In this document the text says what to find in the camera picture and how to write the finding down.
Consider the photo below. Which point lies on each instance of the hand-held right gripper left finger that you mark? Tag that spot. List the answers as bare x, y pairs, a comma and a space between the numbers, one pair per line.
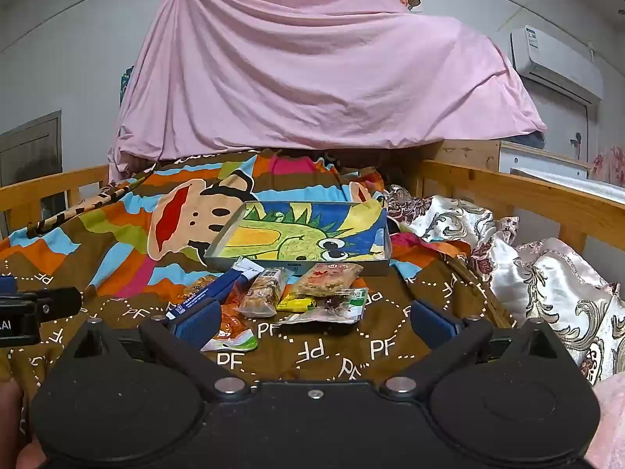
198, 325

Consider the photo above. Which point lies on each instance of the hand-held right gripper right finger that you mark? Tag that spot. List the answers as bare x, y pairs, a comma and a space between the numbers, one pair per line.
432, 325

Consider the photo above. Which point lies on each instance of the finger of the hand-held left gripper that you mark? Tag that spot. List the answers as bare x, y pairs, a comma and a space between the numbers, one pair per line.
61, 305

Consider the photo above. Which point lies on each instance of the gold snack packet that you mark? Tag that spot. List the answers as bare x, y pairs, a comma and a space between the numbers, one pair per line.
198, 290

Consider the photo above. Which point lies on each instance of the orange snack packet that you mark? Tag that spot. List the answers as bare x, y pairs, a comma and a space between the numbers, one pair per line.
232, 325

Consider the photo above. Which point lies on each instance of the blue and white snack packet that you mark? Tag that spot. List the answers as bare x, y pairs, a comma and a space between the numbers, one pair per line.
229, 286

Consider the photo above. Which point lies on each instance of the clear pastry packet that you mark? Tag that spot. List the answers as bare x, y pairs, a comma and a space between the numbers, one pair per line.
261, 295

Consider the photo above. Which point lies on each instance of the clear green label snack packet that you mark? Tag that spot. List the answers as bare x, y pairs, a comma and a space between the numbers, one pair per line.
342, 305

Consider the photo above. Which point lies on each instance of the yellow snack packet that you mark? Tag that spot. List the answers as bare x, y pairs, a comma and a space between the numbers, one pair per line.
298, 303

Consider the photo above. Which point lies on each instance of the red label rice cracker packet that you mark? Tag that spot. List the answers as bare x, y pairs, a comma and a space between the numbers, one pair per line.
327, 278

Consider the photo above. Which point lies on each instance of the metal tin box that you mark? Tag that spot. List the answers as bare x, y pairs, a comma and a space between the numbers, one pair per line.
302, 267

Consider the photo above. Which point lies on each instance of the person's left hand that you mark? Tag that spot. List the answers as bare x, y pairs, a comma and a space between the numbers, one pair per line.
12, 425

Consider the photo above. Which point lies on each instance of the cartoon printed blanket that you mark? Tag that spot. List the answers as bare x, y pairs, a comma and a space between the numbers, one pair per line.
122, 254

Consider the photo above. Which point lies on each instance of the tiger striped cloth strip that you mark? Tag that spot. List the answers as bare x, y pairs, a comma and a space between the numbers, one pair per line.
73, 210

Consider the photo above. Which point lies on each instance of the floral satin quilt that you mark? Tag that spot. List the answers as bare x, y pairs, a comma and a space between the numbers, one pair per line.
547, 283

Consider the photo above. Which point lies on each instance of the grey door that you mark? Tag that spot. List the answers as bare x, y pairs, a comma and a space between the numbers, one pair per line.
31, 146

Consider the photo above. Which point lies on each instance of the wooden cabinet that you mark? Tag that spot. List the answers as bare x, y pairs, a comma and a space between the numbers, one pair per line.
468, 154

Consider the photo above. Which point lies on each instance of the white panel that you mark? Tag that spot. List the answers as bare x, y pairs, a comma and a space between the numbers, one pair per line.
537, 161

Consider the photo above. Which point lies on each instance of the pink fuzzy cloth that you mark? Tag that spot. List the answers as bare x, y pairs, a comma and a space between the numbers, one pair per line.
610, 420

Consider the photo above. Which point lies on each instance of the pink floral cloth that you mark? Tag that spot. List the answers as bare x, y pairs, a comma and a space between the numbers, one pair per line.
608, 166

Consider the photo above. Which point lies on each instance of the white door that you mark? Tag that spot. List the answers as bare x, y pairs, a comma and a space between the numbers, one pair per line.
561, 122

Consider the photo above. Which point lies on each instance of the pink bed sheet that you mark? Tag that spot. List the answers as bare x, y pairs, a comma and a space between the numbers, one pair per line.
312, 83

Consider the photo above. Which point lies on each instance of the white air conditioner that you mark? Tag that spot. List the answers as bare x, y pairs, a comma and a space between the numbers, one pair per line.
556, 61

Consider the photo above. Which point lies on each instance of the wooden bed rail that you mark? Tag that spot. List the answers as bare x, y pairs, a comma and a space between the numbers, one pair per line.
537, 195
49, 180

